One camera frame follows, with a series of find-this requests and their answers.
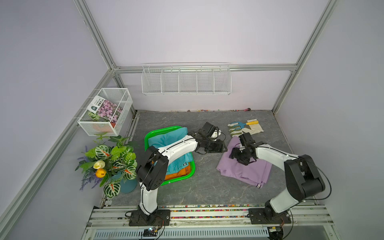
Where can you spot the white wire wall shelf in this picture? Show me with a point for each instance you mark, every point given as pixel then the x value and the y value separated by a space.
pixel 207 78

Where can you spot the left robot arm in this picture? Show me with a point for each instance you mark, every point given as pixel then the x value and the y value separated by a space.
pixel 152 170

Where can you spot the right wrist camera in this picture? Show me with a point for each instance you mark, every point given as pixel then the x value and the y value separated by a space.
pixel 247 141

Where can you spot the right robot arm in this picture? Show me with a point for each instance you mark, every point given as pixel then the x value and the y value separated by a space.
pixel 303 178

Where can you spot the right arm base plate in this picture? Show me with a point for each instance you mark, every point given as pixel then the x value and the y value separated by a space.
pixel 265 216

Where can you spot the purple pants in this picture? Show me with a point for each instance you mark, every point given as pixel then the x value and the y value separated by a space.
pixel 255 174

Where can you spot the white wire cube basket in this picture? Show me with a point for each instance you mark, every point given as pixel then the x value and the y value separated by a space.
pixel 118 96

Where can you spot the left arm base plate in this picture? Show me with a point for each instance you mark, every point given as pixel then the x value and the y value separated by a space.
pixel 159 218

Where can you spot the flower seed packet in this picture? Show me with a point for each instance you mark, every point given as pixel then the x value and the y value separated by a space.
pixel 102 110

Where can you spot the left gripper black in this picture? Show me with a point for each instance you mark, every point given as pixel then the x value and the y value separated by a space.
pixel 218 147

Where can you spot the green plastic basket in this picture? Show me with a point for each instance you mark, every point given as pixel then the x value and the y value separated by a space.
pixel 163 131

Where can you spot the aluminium mounting rail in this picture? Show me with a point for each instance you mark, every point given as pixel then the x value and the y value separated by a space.
pixel 118 217

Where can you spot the blue hand fork yellow handle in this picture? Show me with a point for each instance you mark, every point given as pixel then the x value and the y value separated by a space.
pixel 240 125

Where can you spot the artificial flower plant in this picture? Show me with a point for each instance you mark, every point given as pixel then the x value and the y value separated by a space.
pixel 105 165

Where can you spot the teal pants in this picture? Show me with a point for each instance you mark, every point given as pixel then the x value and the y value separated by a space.
pixel 167 139

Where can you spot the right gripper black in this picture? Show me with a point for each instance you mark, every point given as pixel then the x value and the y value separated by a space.
pixel 234 153

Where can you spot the orange pants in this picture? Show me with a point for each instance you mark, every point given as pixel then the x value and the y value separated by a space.
pixel 183 172

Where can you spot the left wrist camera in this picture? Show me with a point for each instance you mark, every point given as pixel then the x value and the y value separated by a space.
pixel 209 131

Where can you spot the teal plant pot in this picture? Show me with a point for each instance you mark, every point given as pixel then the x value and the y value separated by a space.
pixel 127 186

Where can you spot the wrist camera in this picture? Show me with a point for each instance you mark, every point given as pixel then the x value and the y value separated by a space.
pixel 209 131
pixel 247 141

